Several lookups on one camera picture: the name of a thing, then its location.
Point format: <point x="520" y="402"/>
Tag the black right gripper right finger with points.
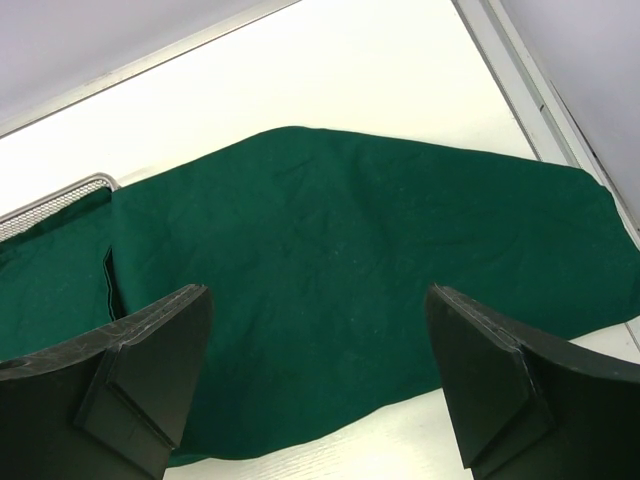
<point x="525" y="404"/>

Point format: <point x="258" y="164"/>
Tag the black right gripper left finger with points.
<point x="111" y="403"/>

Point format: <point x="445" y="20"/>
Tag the green surgical cloth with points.
<point x="319" y="247"/>

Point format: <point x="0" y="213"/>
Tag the metal mesh instrument tray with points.
<point x="25" y="217"/>

